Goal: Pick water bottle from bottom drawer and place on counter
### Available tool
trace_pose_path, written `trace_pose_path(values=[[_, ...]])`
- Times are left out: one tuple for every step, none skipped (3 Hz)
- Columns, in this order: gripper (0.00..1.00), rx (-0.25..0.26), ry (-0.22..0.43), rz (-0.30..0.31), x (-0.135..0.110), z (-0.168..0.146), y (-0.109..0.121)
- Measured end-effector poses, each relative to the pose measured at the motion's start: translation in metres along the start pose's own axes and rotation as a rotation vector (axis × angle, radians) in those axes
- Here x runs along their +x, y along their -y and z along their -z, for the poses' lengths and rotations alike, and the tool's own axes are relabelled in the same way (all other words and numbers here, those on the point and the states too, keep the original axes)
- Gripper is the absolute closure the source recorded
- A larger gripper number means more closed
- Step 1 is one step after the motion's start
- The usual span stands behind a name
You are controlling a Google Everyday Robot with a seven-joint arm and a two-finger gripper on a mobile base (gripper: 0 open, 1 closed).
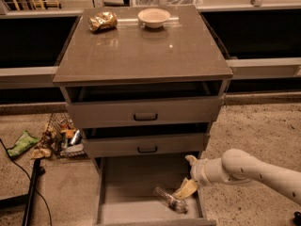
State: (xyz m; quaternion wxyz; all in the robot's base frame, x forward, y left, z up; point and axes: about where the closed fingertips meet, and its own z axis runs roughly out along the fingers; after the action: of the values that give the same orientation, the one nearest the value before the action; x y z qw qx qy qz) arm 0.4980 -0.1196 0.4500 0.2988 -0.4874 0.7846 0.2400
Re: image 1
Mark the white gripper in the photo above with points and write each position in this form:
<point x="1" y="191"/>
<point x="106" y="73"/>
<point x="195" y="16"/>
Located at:
<point x="198" y="171"/>

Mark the clear plastic water bottle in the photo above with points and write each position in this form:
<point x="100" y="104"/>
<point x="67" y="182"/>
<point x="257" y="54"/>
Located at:
<point x="179" y="206"/>

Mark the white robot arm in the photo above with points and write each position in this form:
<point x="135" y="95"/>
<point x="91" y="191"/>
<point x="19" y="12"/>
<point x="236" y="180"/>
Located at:
<point x="237" y="167"/>

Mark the grey top drawer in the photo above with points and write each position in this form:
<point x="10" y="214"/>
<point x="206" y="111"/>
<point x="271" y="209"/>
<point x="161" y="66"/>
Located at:
<point x="144" y="112"/>

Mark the grey drawer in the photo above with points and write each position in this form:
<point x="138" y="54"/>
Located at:
<point x="144" y="112"/>
<point x="124" y="146"/>
<point x="126" y="192"/>

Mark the grey bottom drawer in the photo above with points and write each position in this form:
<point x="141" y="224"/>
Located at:
<point x="126" y="192"/>

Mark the grey drawer cabinet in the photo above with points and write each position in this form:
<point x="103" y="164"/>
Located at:
<point x="132" y="62"/>

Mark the grey middle drawer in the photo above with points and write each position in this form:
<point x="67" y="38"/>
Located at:
<point x="124" y="146"/>

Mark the silver can in basket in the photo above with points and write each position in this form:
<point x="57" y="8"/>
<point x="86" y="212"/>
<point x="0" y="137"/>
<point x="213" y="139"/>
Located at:
<point x="76" y="139"/>

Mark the black stand leg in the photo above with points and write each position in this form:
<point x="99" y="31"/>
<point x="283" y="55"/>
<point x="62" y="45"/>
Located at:
<point x="25" y="201"/>

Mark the yellow snack bag on floor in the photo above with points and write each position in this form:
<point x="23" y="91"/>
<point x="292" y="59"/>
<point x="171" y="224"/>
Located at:
<point x="41" y="153"/>

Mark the white bowl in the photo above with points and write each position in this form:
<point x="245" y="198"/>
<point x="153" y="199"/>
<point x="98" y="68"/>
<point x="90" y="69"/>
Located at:
<point x="153" y="17"/>

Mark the green snack bag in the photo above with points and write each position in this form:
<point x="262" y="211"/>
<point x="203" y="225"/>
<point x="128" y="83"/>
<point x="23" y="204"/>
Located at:
<point x="22" y="144"/>

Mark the gold crumpled snack bag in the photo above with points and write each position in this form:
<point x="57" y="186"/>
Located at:
<point x="102" y="21"/>

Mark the wire basket with items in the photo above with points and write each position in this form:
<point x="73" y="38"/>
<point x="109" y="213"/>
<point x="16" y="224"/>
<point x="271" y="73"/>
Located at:
<point x="57" y="134"/>

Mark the grey metal rail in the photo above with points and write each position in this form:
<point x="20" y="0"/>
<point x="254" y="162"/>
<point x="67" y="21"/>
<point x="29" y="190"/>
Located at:
<point x="263" y="68"/>

